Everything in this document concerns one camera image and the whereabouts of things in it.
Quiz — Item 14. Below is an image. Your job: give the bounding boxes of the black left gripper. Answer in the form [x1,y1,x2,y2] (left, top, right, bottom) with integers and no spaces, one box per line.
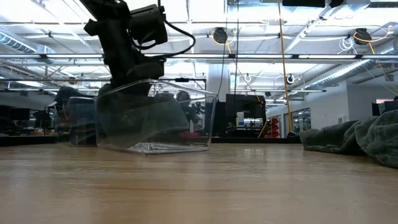
[83,17,165,96]

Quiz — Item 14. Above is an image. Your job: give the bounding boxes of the black overhead rig bar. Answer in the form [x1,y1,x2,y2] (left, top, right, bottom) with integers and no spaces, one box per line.
[161,77,208,93]

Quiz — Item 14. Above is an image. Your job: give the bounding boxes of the person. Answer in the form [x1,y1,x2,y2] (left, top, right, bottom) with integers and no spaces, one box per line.
[174,90,201,125]

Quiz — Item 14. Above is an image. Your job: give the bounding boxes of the clear plastic storage bin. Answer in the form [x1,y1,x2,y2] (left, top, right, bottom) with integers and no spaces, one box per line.
[55,95,98,147]
[93,79,218,156]

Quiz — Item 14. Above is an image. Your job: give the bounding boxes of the black cabinet glass window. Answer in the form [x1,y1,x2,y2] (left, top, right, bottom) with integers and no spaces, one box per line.
[207,93,267,138]

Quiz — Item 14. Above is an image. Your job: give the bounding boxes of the dark office desk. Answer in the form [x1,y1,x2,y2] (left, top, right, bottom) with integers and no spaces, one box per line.
[0,105,63,138]

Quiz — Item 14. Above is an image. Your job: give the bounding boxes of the red drawer cart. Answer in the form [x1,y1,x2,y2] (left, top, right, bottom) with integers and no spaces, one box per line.
[266,117,280,139]

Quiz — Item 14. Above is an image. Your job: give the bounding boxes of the black desk monitor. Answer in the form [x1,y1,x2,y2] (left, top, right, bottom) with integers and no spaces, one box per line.
[371,100,398,117]

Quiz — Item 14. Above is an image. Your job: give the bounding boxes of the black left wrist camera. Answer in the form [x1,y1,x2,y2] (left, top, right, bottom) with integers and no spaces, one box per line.
[129,3,169,47]

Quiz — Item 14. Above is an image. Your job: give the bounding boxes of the large ceiling cable reel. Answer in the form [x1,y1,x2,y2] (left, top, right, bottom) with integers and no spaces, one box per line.
[212,27,229,45]
[353,27,373,46]

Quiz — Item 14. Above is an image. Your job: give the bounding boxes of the silver ventilation duct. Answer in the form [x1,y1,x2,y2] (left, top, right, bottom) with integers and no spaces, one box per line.
[306,58,398,91]
[0,30,38,54]

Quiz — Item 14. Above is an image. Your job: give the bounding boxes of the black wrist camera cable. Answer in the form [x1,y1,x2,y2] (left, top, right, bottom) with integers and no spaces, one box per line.
[129,18,197,59]

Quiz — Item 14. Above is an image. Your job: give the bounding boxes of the yellow hanging cable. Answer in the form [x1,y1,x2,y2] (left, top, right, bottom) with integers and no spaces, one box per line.
[277,0,294,133]

